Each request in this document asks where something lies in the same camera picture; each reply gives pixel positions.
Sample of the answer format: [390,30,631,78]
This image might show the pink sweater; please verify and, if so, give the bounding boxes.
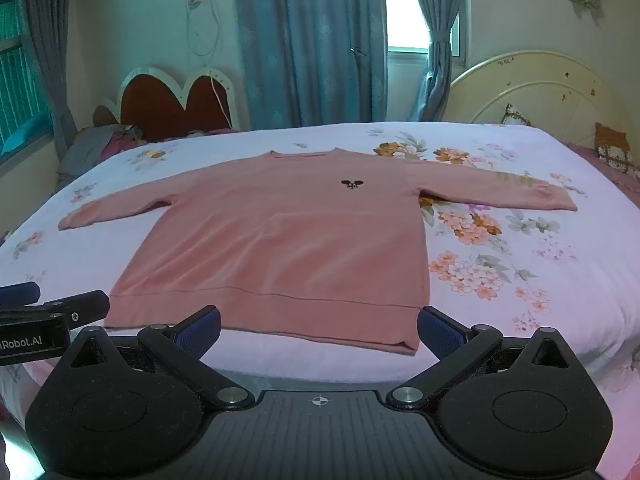
[57,147,579,357]

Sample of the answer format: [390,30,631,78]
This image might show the red heart-shaped headboard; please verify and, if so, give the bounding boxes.
[92,65,241,143]

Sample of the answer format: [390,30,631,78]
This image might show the wide blue-grey curtain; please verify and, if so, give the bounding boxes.
[232,0,389,132]

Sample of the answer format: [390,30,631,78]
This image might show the small patterned pillow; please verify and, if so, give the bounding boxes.
[500,104,532,127]

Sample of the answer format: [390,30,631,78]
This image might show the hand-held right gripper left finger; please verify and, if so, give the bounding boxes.
[65,305,257,411]

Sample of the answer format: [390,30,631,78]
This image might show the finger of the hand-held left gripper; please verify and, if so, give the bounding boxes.
[45,290,111,331]
[0,282,42,308]

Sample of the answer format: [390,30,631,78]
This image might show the tied blue-grey curtain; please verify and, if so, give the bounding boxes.
[405,0,469,123]

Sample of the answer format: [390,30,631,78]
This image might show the white cable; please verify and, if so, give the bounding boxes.
[185,0,236,131]

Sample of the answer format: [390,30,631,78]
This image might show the bright window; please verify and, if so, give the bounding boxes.
[384,0,473,60]

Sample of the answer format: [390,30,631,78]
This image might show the pile of clothes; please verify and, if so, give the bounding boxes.
[57,122,151,183]

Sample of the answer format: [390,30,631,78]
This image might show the maroon blanket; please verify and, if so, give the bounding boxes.
[564,140,640,192]

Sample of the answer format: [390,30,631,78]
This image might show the cream round headboard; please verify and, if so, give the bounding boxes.
[450,50,636,150]

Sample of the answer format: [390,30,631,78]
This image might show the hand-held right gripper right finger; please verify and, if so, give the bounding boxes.
[386,306,581,410]

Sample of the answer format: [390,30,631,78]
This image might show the bed with floral sheet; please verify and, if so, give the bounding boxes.
[0,121,640,480]

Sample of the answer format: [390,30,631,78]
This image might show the teal window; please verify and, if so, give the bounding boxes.
[0,0,57,161]

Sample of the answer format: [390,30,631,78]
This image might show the grey curtain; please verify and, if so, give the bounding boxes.
[12,0,79,161]

